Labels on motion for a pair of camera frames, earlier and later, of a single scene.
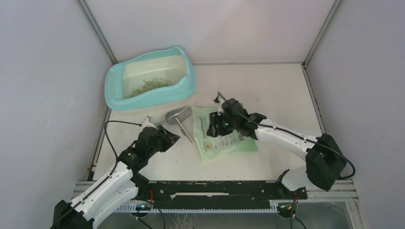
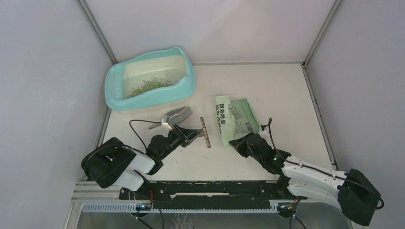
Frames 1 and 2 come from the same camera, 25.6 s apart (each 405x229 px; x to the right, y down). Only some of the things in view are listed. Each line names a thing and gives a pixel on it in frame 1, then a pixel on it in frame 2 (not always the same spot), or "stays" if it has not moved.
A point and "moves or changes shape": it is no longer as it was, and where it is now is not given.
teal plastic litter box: [165, 75] stays
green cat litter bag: [210, 147] moves or changes shape
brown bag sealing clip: [184, 131] moves or changes shape
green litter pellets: [152, 83] stays
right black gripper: [215, 119] → [239, 145]
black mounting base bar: [199, 195] stays
